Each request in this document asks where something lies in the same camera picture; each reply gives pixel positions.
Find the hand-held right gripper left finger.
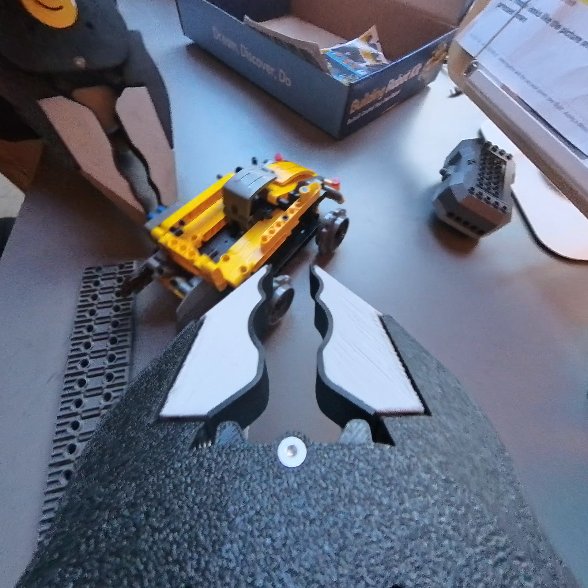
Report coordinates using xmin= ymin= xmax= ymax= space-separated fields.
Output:
xmin=158 ymin=266 xmax=274 ymax=428

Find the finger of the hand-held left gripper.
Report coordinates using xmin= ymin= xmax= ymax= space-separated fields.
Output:
xmin=114 ymin=85 xmax=180 ymax=208
xmin=38 ymin=93 xmax=159 ymax=227

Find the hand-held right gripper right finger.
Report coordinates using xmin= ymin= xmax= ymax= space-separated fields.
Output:
xmin=310 ymin=265 xmax=426 ymax=432

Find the grey cardboard box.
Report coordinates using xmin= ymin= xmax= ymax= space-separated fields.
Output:
xmin=176 ymin=0 xmax=474 ymax=140

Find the yellow black toy car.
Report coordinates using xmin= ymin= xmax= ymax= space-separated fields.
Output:
xmin=122 ymin=154 xmax=350 ymax=327

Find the robot kit instruction booklet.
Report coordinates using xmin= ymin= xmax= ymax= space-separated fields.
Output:
xmin=322 ymin=25 xmax=391 ymax=85

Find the wooden partition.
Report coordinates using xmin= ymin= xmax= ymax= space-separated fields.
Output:
xmin=0 ymin=138 xmax=44 ymax=191

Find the flat grey track strip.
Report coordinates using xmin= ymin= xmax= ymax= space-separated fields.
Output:
xmin=37 ymin=262 xmax=138 ymax=547

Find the grey building block assembly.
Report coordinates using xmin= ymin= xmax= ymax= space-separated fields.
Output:
xmin=433 ymin=138 xmax=516 ymax=238

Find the instruction sheet on stand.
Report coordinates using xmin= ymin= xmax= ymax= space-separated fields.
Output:
xmin=448 ymin=0 xmax=588 ymax=262

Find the printed instruction sheet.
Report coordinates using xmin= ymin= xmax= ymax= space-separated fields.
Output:
xmin=459 ymin=0 xmax=588 ymax=157

